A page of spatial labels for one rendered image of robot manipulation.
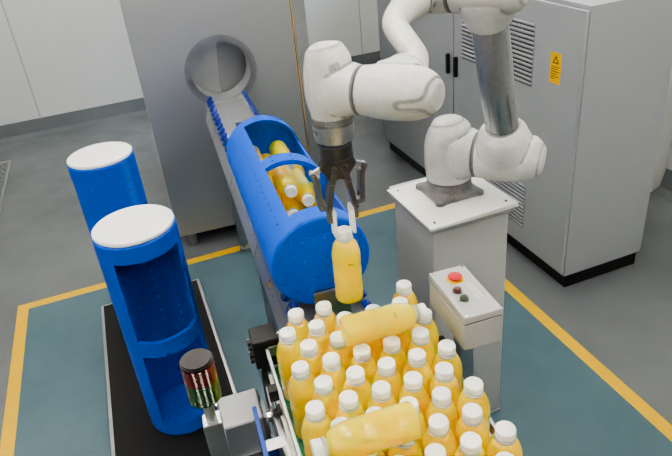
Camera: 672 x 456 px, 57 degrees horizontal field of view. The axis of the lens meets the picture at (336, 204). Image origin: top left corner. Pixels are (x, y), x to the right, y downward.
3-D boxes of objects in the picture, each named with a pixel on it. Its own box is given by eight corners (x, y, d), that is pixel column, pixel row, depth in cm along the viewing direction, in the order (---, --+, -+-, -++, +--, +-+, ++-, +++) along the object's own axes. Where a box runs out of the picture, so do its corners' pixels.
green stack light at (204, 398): (219, 381, 125) (215, 362, 122) (224, 403, 119) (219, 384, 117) (188, 390, 123) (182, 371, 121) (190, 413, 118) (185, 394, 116)
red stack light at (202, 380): (215, 362, 122) (211, 347, 121) (219, 384, 117) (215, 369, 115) (182, 371, 121) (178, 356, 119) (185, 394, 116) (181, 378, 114)
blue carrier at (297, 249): (300, 174, 256) (293, 108, 242) (372, 292, 181) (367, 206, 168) (232, 187, 249) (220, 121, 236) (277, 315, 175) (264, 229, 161)
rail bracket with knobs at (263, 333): (284, 348, 170) (279, 319, 165) (290, 365, 164) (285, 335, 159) (249, 358, 168) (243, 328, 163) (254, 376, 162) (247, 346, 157)
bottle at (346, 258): (331, 292, 157) (325, 231, 148) (357, 285, 159) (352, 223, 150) (341, 308, 152) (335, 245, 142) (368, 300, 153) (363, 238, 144)
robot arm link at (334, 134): (306, 112, 134) (309, 137, 137) (317, 126, 127) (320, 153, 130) (345, 104, 136) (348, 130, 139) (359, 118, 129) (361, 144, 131)
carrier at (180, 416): (136, 419, 252) (187, 446, 238) (73, 237, 210) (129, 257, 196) (185, 374, 273) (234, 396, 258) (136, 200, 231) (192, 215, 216)
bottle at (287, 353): (316, 394, 155) (308, 336, 146) (293, 408, 151) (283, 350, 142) (301, 378, 160) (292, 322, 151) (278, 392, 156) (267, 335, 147)
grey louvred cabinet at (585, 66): (441, 135, 517) (439, -50, 448) (638, 263, 338) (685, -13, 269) (382, 149, 502) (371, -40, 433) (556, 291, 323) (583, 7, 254)
